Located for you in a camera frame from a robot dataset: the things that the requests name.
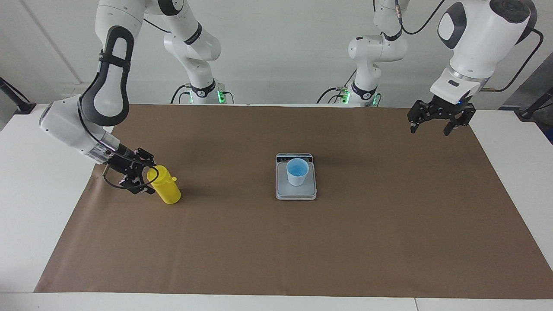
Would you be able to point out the yellow squeeze bottle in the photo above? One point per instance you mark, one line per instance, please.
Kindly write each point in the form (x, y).
(168, 190)

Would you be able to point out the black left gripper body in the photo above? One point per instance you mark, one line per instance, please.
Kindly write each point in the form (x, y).
(449, 108)

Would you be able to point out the silver digital kitchen scale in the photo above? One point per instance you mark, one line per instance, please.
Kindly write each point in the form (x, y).
(283, 192)

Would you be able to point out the grey slanted panel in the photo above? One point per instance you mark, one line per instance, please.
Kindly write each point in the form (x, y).
(525, 93)

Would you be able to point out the blue object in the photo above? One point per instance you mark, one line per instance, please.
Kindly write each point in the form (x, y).
(550, 134)

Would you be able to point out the light blue plastic cup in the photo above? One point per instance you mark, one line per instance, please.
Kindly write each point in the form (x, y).
(297, 175)

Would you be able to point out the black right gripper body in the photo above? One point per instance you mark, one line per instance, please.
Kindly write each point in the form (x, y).
(123, 160)

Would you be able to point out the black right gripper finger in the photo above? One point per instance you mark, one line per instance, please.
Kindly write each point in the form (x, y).
(140, 185)
(146, 155)

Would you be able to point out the brown paper table mat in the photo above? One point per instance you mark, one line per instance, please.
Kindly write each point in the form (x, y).
(259, 242)

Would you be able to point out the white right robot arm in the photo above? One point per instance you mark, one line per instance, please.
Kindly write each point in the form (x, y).
(108, 90)

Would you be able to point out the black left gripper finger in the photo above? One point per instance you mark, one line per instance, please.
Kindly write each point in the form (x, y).
(414, 127)
(450, 127)

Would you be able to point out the white wall socket box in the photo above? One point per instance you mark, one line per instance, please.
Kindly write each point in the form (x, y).
(71, 93)

